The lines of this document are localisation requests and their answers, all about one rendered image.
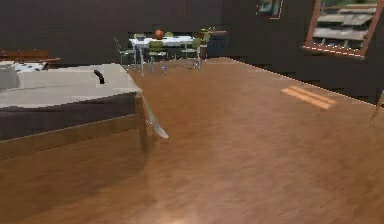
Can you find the white dining table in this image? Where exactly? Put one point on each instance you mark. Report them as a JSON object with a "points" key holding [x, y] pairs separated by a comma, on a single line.
{"points": [[166, 42]]}

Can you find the framed wall picture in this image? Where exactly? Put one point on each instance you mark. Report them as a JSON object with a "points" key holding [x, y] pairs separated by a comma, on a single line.
{"points": [[269, 7]]}

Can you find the black curved object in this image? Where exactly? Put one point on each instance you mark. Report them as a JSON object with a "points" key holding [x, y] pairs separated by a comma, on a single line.
{"points": [[99, 76]]}

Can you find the grey baseball bat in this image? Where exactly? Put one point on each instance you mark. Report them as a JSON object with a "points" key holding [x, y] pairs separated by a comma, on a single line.
{"points": [[154, 120]]}

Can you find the wooden bed with grey cover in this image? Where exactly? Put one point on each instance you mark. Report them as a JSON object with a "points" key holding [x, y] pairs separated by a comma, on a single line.
{"points": [[66, 100]]}

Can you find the white patterned pillow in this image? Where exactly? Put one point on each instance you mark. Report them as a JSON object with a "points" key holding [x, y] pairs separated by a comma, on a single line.
{"points": [[28, 67]]}

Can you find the brown wooden side table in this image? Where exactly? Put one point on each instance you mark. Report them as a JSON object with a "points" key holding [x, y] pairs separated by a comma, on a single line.
{"points": [[26, 56]]}

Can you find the wooden framed window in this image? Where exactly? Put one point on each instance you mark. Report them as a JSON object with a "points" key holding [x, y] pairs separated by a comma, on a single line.
{"points": [[343, 26]]}

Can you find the dark cabinet with wooden top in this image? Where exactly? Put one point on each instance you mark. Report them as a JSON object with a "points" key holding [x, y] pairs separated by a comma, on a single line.
{"points": [[216, 43]]}

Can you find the green chair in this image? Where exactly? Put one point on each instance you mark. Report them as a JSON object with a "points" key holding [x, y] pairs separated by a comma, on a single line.
{"points": [[156, 50], [124, 52], [169, 34], [193, 50]]}

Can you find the orange basketball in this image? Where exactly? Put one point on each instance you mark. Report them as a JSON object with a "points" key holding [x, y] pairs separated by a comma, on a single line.
{"points": [[159, 34]]}

